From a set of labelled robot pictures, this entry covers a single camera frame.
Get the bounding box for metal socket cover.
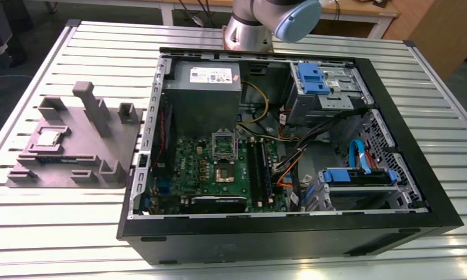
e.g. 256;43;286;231
210;128;240;161

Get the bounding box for silver CPU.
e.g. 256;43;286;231
35;131;62;146

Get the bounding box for CPU socket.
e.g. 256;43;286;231
212;164;238;185

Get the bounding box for black RAM slot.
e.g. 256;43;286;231
245;138;260;207

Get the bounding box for grey power supply unit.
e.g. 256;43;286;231
162;60;242;138

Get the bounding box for installed RAM stick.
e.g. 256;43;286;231
256;139;276;204

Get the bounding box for green motherboard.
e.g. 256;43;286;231
145;128;292;215

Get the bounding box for black graphics card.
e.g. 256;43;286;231
180;194;248;214

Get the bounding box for silver drive bay cage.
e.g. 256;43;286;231
286;61;375;126

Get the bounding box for blue drive carrier latch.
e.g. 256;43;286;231
296;62;332;96

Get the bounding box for hard disk in blue carrier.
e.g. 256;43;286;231
320;167;397;187

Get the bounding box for black PC case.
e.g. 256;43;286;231
116;46;464;266

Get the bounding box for grey parts rack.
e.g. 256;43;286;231
3;81;146;190

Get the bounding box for silver disk bay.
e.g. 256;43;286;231
302;167;428;212

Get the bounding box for loose RAM stick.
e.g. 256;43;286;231
34;156;82;165

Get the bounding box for wooden desk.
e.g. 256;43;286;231
158;0;401;40

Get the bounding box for wooden cabinet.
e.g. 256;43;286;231
384;0;467;79

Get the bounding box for black equipment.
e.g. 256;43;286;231
0;0;34;69

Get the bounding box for multicolour power wires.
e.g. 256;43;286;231
256;131;301;143

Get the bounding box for yellow wire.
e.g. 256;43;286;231
236;80;269;125

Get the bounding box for thin red wire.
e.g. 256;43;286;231
157;109;168;155

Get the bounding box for orange wires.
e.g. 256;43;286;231
274;162;297;188

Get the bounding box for black cable bundle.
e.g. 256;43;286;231
273;107;375;173

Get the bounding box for blue flat wire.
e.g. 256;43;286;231
349;139;375;176

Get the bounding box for red flat wire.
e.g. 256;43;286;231
364;153;379;172

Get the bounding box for thin floor cable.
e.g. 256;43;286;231
0;74;34;103

